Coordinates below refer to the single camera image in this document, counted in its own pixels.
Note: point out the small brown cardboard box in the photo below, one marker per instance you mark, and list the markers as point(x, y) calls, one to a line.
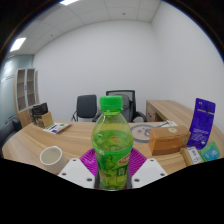
point(47, 120)

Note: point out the black office chair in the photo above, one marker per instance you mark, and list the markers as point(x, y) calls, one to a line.
point(86, 106)

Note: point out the green and purple booklet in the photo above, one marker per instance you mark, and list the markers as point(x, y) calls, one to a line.
point(56, 128)

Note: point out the white and brown cup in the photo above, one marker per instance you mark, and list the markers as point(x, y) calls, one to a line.
point(53, 160)

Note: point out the green drink bottle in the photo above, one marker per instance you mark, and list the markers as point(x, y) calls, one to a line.
point(111, 143)

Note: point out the folded green cloth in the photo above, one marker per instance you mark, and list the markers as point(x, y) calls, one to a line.
point(202, 156)

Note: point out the white paper card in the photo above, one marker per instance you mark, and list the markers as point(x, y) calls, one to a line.
point(168, 124)

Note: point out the wooden shelf unit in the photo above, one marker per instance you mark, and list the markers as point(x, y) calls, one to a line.
point(26, 100)

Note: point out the dark armchair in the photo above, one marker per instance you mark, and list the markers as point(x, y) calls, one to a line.
point(8, 133)

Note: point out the purple pouch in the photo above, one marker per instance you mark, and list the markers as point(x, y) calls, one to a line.
point(201, 123)

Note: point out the wooden side desk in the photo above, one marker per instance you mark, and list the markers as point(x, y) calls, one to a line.
point(170, 110)

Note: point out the round grey pad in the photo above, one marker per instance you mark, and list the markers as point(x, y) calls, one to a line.
point(141, 133)

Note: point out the flat blue packet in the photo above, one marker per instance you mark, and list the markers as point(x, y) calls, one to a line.
point(211, 154)

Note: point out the grey mesh office chair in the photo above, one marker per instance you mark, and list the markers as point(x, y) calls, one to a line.
point(128, 103)

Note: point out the rectangular ceiling light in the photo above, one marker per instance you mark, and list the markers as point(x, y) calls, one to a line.
point(68, 1)
point(18, 44)

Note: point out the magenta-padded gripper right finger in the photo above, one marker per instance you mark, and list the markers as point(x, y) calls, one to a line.
point(149, 172)

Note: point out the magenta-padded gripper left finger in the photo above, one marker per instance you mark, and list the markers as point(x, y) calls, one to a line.
point(74, 173)

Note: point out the orange-brown cardboard box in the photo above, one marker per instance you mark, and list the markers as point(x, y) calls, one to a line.
point(168, 140)

